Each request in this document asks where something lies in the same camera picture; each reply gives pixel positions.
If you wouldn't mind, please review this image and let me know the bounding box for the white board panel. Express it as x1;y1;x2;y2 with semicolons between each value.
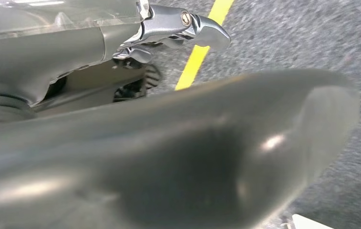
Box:
290;214;336;229

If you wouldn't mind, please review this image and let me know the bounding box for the yellow floor tape square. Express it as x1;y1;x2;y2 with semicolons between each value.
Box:
174;0;235;91

